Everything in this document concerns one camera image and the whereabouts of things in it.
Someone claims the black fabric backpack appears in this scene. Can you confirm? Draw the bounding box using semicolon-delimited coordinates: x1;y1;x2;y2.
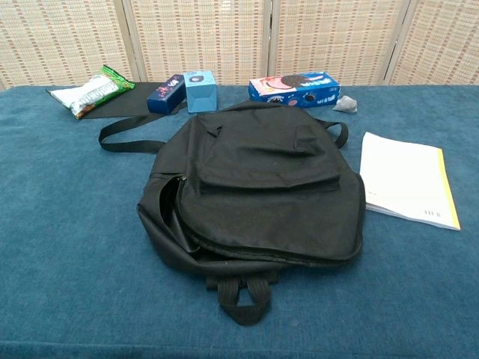
98;101;367;327

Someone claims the white book with yellow spine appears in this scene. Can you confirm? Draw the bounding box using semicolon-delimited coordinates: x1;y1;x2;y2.
359;131;462;232

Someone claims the light blue cube box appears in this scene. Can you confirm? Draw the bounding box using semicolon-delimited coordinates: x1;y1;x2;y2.
183;70;219;114

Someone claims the blue Oreo cookie box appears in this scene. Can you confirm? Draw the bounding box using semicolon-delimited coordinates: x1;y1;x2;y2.
248;71;341;110

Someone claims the dark blue narrow box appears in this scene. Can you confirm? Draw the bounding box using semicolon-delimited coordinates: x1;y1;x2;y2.
146;74;186;116

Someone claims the black cloth mat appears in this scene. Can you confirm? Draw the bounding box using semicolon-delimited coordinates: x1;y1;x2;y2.
80;80;188;120

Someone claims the small grey pouch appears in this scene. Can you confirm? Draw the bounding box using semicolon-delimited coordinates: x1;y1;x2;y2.
332;95;359;114

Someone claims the woven folding screen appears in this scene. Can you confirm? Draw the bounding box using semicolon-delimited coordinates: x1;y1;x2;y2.
0;0;479;90

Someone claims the green and white snack bag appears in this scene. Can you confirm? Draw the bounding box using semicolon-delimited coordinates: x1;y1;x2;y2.
46;64;135;120

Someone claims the blue table cover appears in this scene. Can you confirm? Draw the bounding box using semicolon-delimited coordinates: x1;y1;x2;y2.
0;84;479;359

